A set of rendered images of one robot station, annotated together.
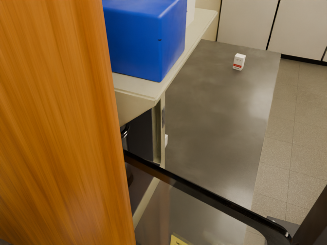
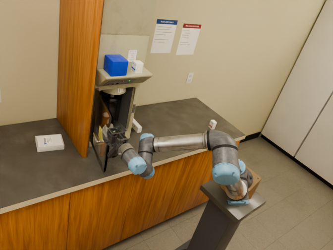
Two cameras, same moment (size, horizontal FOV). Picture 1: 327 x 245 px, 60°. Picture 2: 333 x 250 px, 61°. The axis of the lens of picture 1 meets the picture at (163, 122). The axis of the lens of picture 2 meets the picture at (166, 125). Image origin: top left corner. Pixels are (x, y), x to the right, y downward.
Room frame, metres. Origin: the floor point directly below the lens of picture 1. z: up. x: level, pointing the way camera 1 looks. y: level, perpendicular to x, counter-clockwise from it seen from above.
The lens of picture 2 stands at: (-0.86, -0.91, 2.18)
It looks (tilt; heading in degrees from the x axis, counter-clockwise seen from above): 31 degrees down; 23
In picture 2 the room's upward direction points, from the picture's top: 15 degrees clockwise
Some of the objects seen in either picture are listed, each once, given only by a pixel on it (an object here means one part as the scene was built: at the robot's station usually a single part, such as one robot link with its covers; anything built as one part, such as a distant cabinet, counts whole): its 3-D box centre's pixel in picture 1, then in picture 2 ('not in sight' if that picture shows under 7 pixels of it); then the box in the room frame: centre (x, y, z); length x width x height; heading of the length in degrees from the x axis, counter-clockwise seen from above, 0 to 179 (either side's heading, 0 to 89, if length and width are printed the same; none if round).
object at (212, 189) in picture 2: not in sight; (233, 194); (0.68, -0.84, 0.92); 0.32 x 0.32 x 0.04; 71
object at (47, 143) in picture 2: not in sight; (49, 142); (0.16, 0.29, 0.96); 0.16 x 0.12 x 0.04; 148
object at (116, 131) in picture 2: not in sight; (118, 140); (0.09, -0.27, 1.34); 0.12 x 0.08 x 0.09; 68
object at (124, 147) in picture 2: not in sight; (125, 151); (0.06, -0.34, 1.33); 0.08 x 0.05 x 0.08; 158
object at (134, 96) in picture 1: (162, 64); (125, 79); (0.45, 0.00, 1.46); 0.32 x 0.11 x 0.10; 158
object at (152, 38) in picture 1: (141, 30); (115, 65); (0.38, 0.03, 1.56); 0.10 x 0.10 x 0.09; 68
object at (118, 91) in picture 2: not in sight; (113, 84); (0.53, 0.14, 1.34); 0.18 x 0.18 x 0.05
